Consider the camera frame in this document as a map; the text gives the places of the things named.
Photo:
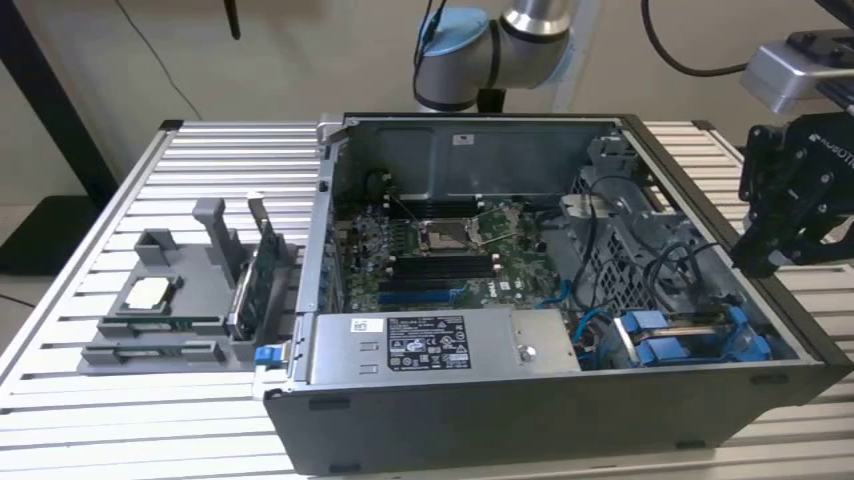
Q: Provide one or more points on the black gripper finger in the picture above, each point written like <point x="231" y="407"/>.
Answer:
<point x="828" y="240"/>
<point x="754" y="250"/>

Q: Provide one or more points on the hard disk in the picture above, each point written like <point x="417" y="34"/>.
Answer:
<point x="650" y="320"/>

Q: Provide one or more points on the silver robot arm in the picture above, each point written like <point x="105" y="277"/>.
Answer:
<point x="534" y="20"/>

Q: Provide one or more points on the black RAM slot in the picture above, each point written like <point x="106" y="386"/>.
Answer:
<point x="443" y="268"/>
<point x="437" y="286"/>
<point x="434" y="198"/>
<point x="434" y="205"/>
<point x="441" y="277"/>
<point x="434" y="201"/>
<point x="434" y="208"/>
<point x="447" y="259"/>

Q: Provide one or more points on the grey metal drive cage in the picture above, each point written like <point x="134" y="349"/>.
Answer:
<point x="621" y="260"/>

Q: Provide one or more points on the green motherboard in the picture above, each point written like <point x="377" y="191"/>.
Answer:
<point x="514" y="265"/>

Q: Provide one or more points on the grey power supply unit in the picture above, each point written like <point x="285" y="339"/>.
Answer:
<point x="534" y="330"/>

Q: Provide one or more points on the CPU socket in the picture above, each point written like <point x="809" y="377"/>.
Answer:
<point x="443" y="236"/>

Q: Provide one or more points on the thin metal locking lever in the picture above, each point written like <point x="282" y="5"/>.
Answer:
<point x="406" y="208"/>

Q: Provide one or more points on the black and grey PC case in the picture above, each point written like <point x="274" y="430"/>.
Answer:
<point x="468" y="425"/>

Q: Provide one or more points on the green graphics card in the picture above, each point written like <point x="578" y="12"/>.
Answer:
<point x="257" y="280"/>

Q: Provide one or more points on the blue plastic case latch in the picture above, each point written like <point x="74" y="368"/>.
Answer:
<point x="267" y="356"/>

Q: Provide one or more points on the green RAM stick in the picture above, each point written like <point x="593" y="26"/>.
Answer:
<point x="163" y="326"/>
<point x="157" y="347"/>

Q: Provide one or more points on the grey parts rack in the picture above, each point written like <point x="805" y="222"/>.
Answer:
<point x="154" y="245"/>

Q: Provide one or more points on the silver CPU chip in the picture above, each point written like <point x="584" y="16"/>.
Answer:
<point x="150" y="292"/>

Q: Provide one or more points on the black hanging rod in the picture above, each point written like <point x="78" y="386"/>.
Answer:
<point x="233" y="17"/>

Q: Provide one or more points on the black metal stand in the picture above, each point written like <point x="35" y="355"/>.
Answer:
<point x="61" y="235"/>

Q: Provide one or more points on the blue plastic bay bracket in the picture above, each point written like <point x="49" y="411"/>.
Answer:
<point x="750" y="335"/>

